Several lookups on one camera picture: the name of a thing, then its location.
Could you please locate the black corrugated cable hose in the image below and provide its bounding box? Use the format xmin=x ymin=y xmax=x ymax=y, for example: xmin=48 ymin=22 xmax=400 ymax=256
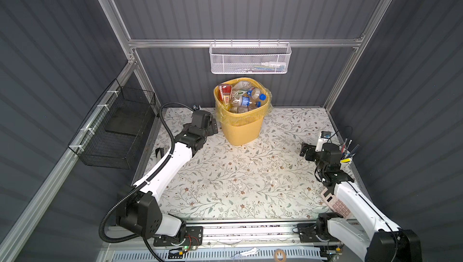
xmin=98 ymin=102 xmax=194 ymax=262

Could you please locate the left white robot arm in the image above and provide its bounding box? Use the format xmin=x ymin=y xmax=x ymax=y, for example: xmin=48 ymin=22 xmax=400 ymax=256
xmin=116 ymin=110 xmax=218 ymax=244

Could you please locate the yellow bin liner bag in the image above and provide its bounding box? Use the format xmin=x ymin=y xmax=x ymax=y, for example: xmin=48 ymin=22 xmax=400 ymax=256
xmin=213 ymin=78 xmax=272 ymax=127

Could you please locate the pink calculator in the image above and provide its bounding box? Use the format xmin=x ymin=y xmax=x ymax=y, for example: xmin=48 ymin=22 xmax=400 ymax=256
xmin=320 ymin=188 xmax=353 ymax=219

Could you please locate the floral table mat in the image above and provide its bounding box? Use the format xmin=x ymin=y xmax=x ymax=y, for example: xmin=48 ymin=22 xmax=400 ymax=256
xmin=159 ymin=108 xmax=334 ymax=220

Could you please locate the white wire wall basket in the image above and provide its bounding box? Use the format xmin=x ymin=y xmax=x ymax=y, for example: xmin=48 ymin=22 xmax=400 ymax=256
xmin=209 ymin=42 xmax=292 ymax=75

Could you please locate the tape roll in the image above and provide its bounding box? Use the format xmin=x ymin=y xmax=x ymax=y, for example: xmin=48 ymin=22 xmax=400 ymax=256
xmin=274 ymin=249 xmax=287 ymax=262

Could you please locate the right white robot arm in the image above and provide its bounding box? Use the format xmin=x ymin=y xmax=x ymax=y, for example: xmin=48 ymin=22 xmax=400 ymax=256
xmin=297 ymin=131 xmax=423 ymax=262

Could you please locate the red yellow tea bottle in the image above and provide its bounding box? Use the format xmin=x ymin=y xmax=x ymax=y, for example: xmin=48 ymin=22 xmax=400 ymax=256
xmin=218 ymin=83 xmax=233 ymax=108

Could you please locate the green label bottle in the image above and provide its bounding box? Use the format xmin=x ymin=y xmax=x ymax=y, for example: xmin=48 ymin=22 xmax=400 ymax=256
xmin=231 ymin=81 xmax=254 ymax=98

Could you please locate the black wire side basket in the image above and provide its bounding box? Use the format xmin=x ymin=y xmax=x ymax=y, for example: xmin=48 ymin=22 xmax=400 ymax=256
xmin=68 ymin=81 xmax=157 ymax=170

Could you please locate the yellow plastic waste bin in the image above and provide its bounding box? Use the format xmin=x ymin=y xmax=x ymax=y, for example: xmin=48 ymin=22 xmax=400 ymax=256
xmin=214 ymin=77 xmax=272 ymax=146

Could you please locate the blue label bottle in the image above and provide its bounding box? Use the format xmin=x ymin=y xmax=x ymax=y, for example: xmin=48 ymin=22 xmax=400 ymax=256
xmin=232 ymin=96 xmax=262 ymax=108
xmin=247 ymin=87 xmax=267 ymax=101

